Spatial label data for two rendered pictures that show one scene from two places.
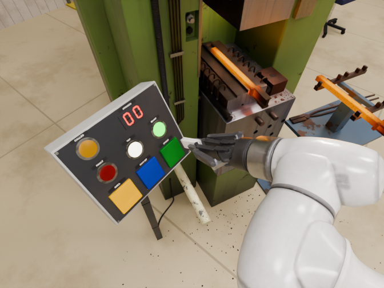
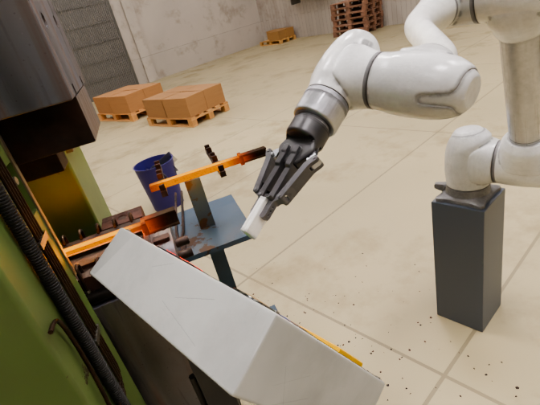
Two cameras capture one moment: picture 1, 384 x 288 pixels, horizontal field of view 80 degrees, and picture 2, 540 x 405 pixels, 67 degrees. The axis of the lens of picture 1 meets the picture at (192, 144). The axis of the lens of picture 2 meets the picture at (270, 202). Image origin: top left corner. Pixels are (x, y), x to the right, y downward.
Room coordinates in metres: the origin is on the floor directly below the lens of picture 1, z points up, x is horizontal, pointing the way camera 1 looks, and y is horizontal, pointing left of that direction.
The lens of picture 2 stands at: (0.21, 0.60, 1.45)
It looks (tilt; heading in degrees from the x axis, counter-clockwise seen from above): 26 degrees down; 284
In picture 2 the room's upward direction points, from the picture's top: 14 degrees counter-clockwise
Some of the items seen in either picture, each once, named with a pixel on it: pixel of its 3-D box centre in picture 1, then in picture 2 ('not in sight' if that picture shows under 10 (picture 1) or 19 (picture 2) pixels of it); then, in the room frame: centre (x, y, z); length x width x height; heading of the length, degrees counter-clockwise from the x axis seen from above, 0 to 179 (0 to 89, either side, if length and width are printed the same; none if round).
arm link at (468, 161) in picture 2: not in sight; (470, 156); (-0.22, -0.88, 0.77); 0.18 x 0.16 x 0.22; 146
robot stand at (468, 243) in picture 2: not in sight; (468, 256); (-0.21, -0.89, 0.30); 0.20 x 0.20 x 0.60; 51
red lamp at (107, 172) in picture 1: (107, 172); not in sight; (0.31, 0.23, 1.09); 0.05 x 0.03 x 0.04; 116
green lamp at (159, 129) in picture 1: (159, 129); not in sight; (0.47, 0.10, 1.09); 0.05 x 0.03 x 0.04; 116
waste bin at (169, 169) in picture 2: not in sight; (162, 181); (1.86, -2.51, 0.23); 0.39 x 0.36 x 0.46; 51
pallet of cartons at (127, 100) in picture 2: not in sight; (129, 102); (4.25, -6.93, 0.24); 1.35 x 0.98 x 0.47; 141
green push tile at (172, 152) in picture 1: (171, 152); not in sight; (0.44, 0.07, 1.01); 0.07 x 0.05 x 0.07; 141
